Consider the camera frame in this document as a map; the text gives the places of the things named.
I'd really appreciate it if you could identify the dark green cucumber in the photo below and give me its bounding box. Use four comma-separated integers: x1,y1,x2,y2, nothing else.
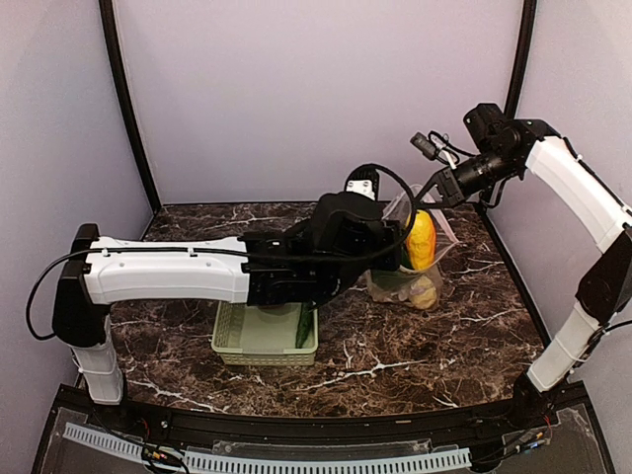
295,304,314,349

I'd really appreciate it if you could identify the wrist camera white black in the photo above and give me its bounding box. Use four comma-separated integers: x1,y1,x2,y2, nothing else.
410,130,472,169
345,168,411,224

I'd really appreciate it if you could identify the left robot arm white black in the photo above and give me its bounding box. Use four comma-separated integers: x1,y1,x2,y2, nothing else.
51,192,410,431

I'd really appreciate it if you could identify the right clear acrylic plate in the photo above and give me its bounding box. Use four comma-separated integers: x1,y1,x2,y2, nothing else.
493,404,606,474

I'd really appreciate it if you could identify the right black frame post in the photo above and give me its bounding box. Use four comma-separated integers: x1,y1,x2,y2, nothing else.
504,0,537,119

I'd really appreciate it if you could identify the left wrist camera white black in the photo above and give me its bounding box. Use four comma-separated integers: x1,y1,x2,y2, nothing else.
345,168,411,224

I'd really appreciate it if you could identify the green white bok choy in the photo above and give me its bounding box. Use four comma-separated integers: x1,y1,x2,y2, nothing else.
401,248,415,271

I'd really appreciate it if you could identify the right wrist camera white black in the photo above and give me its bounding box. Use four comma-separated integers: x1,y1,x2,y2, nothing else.
410,130,472,169

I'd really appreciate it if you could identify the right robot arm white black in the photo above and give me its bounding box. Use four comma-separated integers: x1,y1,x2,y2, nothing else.
415,103,631,429

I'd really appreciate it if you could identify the clear acrylic plate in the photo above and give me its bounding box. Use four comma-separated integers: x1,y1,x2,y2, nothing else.
493,404,606,474
31,408,147,473

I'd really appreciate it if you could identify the beige plastic basket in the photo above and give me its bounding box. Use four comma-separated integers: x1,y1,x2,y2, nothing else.
211,302,319,366

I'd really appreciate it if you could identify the left clear acrylic plate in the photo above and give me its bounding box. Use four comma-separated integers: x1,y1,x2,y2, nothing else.
31,408,147,473

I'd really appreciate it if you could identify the white slotted cable duct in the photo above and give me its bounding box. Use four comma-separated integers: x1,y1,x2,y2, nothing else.
63,423,471,474

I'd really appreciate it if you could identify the clear zip top bag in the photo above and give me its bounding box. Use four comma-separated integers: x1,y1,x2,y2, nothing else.
365,208,458,311

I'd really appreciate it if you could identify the black curved front rail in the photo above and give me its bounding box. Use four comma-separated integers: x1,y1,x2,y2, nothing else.
53,384,589,445

